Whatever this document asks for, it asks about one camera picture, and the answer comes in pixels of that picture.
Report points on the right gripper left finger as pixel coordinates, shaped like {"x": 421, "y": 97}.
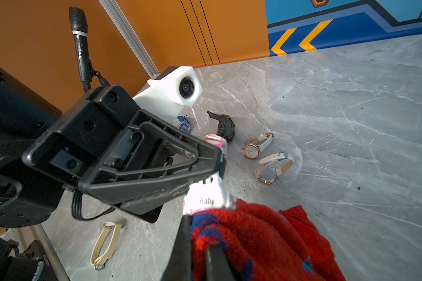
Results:
{"x": 179, "y": 267}

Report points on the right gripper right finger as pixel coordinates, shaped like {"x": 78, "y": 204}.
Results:
{"x": 217, "y": 267}

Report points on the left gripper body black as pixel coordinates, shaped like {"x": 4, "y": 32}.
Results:
{"x": 75, "y": 141}

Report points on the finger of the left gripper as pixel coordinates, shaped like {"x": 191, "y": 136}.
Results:
{"x": 150, "y": 163}

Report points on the red and blue cloth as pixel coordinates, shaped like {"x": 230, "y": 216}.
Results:
{"x": 264, "y": 245}

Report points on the pink white watch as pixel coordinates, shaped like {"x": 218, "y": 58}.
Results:
{"x": 208, "y": 194}

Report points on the beige band watch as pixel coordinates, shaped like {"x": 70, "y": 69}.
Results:
{"x": 105, "y": 245}

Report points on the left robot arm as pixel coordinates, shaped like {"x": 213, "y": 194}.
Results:
{"x": 27, "y": 196}

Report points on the black microphone on stand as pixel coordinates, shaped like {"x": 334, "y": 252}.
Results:
{"x": 79, "y": 27}

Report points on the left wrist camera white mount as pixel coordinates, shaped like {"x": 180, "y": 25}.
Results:
{"x": 170, "y": 92}

